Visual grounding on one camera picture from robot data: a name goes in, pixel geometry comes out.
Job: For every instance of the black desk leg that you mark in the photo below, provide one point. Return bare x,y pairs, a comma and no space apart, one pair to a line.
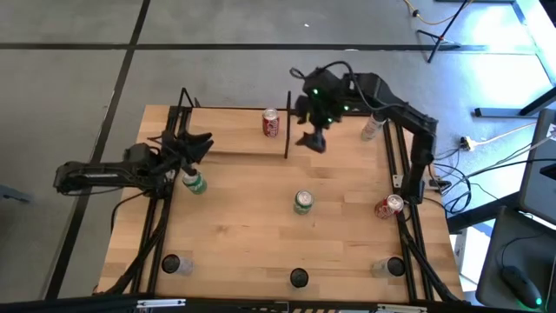
512,111

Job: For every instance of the white power strip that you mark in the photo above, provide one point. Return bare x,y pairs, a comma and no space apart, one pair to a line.
467,142

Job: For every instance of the white slim energy drink can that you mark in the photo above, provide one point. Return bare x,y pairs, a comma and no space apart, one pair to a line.
372,128
388,267
299,277
176,264

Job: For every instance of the green Sprite can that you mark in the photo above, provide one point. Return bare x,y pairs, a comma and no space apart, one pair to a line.
303,203
195,182

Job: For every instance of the silver metal bracket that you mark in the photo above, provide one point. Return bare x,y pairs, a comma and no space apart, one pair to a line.
160,303
401,308

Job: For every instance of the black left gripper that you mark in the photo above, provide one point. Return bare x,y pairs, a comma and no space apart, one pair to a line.
174,152

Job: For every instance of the blue-grey object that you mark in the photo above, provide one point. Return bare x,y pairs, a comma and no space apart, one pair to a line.
13,193

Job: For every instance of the wooden shelf with black frame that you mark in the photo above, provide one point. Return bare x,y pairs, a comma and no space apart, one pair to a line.
234,135

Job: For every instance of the grey panel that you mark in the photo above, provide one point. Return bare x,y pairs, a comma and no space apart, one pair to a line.
538,174

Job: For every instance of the small silver corner bracket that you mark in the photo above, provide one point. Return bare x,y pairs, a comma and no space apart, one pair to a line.
397,180

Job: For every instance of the red Coca-Cola can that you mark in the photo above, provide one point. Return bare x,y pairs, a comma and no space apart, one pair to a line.
388,207
270,126

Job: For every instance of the black floor beam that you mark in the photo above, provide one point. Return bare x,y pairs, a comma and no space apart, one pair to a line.
482,213

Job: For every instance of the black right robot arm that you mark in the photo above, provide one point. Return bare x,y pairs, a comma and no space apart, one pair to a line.
404,111

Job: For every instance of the black aluminium table frame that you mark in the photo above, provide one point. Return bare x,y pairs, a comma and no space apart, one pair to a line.
160,243

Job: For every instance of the black computer mouse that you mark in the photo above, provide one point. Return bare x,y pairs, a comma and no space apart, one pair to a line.
521,287

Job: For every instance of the grey desk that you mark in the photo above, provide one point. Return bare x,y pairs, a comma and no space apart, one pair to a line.
499,252

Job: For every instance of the black tripod stand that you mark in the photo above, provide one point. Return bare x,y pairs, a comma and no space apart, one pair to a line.
438,39

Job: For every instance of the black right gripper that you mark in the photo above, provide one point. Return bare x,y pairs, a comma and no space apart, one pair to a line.
323,93

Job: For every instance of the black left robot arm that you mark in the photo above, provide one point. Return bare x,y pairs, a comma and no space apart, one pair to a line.
95,174

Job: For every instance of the black crossbar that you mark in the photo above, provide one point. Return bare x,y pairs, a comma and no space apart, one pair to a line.
65,304

